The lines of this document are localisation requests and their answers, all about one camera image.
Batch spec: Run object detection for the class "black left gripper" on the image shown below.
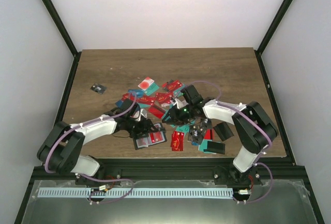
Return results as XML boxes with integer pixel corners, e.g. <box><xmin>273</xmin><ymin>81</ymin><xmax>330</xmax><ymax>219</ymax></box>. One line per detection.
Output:
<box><xmin>125</xmin><ymin>117</ymin><xmax>158</xmax><ymax>140</ymax></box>

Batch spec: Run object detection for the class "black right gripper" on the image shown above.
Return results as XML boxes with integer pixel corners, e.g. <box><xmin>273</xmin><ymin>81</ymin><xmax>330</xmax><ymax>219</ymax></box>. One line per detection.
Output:
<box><xmin>162</xmin><ymin>103</ymin><xmax>194</xmax><ymax>126</ymax></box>

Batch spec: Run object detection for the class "red vip card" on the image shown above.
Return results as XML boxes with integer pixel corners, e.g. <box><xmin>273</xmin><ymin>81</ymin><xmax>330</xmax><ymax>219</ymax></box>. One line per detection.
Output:
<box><xmin>149</xmin><ymin>132</ymin><xmax>166</xmax><ymax>145</ymax></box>
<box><xmin>171</xmin><ymin>131</ymin><xmax>185</xmax><ymax>152</ymax></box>
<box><xmin>136</xmin><ymin>137</ymin><xmax>149</xmax><ymax>149</ymax></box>

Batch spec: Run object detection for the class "black leather card holder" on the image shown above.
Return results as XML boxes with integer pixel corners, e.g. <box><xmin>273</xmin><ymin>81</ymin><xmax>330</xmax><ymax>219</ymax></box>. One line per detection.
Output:
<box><xmin>133</xmin><ymin>123</ymin><xmax>167</xmax><ymax>150</ymax></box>

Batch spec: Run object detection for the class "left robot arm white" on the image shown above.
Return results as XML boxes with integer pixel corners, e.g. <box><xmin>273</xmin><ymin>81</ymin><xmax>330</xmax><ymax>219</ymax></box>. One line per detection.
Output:
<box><xmin>37</xmin><ymin>99</ymin><xmax>167</xmax><ymax>185</ymax></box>

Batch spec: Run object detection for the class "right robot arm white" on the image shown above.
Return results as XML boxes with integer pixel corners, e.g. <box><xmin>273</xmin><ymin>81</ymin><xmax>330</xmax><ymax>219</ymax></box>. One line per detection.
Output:
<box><xmin>162</xmin><ymin>85</ymin><xmax>278</xmax><ymax>184</ymax></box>

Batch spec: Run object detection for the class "red VIP card bottom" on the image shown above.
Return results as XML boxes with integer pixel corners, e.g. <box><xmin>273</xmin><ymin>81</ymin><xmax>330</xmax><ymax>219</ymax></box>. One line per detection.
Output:
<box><xmin>171</xmin><ymin>131</ymin><xmax>185</xmax><ymax>152</ymax></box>

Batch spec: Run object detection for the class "teal card right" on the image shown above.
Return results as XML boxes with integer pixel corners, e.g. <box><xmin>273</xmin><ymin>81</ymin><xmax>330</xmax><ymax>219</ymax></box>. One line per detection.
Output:
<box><xmin>174</xmin><ymin>85</ymin><xmax>187</xmax><ymax>97</ymax></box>

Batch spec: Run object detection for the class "teal card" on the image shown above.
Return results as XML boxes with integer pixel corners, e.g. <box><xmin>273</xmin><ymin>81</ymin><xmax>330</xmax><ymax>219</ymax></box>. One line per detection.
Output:
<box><xmin>144</xmin><ymin>82</ymin><xmax>159</xmax><ymax>96</ymax></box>
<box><xmin>174</xmin><ymin>85</ymin><xmax>187</xmax><ymax>97</ymax></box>

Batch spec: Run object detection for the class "teal card top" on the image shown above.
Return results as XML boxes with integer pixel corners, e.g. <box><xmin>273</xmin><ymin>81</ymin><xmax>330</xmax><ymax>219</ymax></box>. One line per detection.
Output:
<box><xmin>144</xmin><ymin>82</ymin><xmax>159</xmax><ymax>96</ymax></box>

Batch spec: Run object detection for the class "blue card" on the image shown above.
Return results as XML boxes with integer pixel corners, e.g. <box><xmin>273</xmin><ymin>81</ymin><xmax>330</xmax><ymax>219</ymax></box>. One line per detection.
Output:
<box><xmin>128</xmin><ymin>89</ymin><xmax>144</xmax><ymax>98</ymax></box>

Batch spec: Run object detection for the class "white card red circle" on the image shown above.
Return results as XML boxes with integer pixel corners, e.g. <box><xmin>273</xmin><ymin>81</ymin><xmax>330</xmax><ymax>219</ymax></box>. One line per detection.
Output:
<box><xmin>138</xmin><ymin>77</ymin><xmax>154</xmax><ymax>91</ymax></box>

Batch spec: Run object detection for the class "black box on cards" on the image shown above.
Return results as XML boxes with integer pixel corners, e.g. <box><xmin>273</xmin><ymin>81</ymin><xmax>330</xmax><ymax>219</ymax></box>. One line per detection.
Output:
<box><xmin>204</xmin><ymin>141</ymin><xmax>225</xmax><ymax>155</ymax></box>

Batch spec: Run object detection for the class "black VIP card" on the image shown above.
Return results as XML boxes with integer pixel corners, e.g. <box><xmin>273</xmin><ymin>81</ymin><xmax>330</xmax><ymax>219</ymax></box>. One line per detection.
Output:
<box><xmin>91</xmin><ymin>83</ymin><xmax>107</xmax><ymax>95</ymax></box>

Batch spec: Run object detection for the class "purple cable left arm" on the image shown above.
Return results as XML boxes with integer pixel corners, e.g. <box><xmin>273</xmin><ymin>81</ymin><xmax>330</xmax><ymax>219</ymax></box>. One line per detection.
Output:
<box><xmin>44</xmin><ymin>92</ymin><xmax>138</xmax><ymax>204</ymax></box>

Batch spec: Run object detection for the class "light blue slotted cable duct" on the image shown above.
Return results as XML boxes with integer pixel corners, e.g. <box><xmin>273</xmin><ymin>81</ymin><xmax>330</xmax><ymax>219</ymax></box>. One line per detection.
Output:
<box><xmin>37</xmin><ymin>187</ymin><xmax>233</xmax><ymax>199</ymax></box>

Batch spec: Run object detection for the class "black frame post right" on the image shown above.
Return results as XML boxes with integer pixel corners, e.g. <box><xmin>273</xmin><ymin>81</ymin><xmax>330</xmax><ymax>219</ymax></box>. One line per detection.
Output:
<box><xmin>254</xmin><ymin>0</ymin><xmax>308</xmax><ymax>54</ymax></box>

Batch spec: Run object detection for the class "black frame post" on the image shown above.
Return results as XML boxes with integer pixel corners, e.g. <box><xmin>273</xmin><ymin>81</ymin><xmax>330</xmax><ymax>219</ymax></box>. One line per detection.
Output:
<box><xmin>27</xmin><ymin>0</ymin><xmax>79</xmax><ymax>56</ymax></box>
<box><xmin>254</xmin><ymin>0</ymin><xmax>308</xmax><ymax>54</ymax></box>

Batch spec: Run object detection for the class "black frame post left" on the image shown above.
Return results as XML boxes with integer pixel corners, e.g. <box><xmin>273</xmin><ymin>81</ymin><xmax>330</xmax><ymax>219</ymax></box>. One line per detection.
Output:
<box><xmin>27</xmin><ymin>0</ymin><xmax>79</xmax><ymax>56</ymax></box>

